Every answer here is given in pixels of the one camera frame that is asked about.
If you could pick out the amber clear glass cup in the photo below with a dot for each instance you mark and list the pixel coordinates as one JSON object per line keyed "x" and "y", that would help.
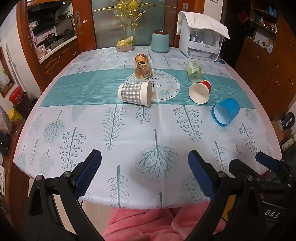
{"x": 143, "y": 67}

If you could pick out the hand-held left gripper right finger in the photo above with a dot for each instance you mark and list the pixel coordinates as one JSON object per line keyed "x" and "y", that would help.
{"x": 201, "y": 175}

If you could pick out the leaf printed teal tablecloth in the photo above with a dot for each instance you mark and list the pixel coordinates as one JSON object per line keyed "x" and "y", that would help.
{"x": 92, "y": 120}

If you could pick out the frosted glass door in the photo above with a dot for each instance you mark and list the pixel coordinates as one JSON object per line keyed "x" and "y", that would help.
{"x": 108, "y": 25}

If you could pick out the green clear plastic cup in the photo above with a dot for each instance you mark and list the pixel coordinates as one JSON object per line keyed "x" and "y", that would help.
{"x": 193, "y": 70}

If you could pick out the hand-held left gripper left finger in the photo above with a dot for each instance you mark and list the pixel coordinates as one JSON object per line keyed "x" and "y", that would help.
{"x": 89, "y": 172}

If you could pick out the wooden shelf cabinet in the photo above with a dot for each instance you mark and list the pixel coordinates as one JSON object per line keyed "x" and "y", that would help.
{"x": 266, "y": 51}

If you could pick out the red tin can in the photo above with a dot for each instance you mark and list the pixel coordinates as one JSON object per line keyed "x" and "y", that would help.
{"x": 15, "y": 96}

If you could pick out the blue plastic cup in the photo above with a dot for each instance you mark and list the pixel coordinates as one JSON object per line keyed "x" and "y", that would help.
{"x": 227, "y": 111}

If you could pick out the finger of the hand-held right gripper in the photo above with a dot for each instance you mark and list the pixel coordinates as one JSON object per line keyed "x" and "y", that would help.
{"x": 266, "y": 160}
{"x": 242, "y": 168}

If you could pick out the small blue cap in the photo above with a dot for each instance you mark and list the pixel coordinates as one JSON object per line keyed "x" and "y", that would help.
{"x": 221, "y": 61}

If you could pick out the wooden kitchen cabinet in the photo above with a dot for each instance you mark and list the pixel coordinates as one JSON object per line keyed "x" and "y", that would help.
{"x": 57, "y": 55}

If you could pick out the white countertop appliance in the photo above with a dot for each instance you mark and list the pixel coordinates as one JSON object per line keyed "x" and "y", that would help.
{"x": 201, "y": 46}

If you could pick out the pink fleece clothing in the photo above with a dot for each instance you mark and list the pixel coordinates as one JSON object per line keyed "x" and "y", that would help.
{"x": 143, "y": 222}

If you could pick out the dark racket bag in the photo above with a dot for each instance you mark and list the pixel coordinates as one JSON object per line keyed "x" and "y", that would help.
{"x": 289, "y": 120}

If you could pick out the grey checkered paper cup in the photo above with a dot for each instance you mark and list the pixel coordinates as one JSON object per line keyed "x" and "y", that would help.
{"x": 131, "y": 93}

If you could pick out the red paper cup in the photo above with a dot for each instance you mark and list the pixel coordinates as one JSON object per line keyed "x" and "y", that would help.
{"x": 198, "y": 92}

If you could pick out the yellow round container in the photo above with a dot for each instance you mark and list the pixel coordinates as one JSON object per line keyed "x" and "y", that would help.
{"x": 15, "y": 115}

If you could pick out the white cloth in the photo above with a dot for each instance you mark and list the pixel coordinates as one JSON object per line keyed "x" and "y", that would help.
{"x": 203, "y": 22}

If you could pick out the yellow tissue box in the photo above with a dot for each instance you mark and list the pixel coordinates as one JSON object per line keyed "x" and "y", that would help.
{"x": 124, "y": 45}

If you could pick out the teal canister with brown lid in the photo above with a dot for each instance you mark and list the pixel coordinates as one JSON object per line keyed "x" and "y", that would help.
{"x": 160, "y": 41}

